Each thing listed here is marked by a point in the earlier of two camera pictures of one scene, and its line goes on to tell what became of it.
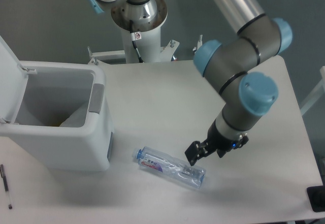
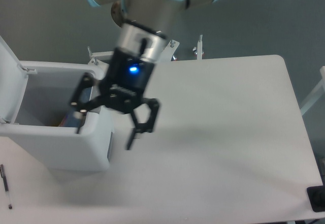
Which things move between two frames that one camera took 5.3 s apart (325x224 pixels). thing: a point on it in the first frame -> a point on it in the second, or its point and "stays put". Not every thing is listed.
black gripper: (216, 141) -> (122, 86)
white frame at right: (318, 92) stays put
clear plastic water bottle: (192, 176) -> (75, 118)
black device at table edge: (316, 195) stays put
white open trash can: (35, 98) stays put
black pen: (2, 174) stays put
